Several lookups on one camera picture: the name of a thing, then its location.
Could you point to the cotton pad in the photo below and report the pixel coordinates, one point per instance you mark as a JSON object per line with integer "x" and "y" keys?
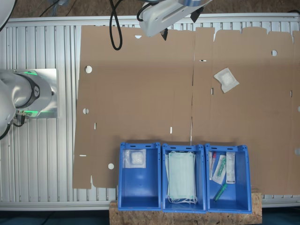
{"x": 226, "y": 79}
{"x": 137, "y": 158}

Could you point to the loose green syringe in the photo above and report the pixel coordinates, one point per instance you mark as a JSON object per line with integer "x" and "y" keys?
{"x": 220, "y": 192}

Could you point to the brown cardboard sheet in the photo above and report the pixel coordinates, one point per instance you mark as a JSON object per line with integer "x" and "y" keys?
{"x": 257, "y": 117}
{"x": 140, "y": 93}

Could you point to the white printed flat packet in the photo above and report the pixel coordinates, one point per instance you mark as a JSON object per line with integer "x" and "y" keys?
{"x": 230, "y": 168}

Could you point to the wooden chipboard block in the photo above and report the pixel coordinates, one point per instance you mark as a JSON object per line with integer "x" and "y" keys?
{"x": 187, "y": 219}

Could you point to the red-capped tube in packet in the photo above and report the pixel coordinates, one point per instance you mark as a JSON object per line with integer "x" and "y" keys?
{"x": 212, "y": 164}

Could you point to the blue plastic bin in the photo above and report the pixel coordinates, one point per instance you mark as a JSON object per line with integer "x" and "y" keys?
{"x": 234, "y": 197}
{"x": 180, "y": 207}
{"x": 140, "y": 187}

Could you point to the white surgical face mask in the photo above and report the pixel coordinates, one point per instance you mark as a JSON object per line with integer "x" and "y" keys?
{"x": 181, "y": 173}
{"x": 166, "y": 168}

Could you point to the green syringe in clear packet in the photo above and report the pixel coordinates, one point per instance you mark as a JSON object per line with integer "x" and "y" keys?
{"x": 220, "y": 170}

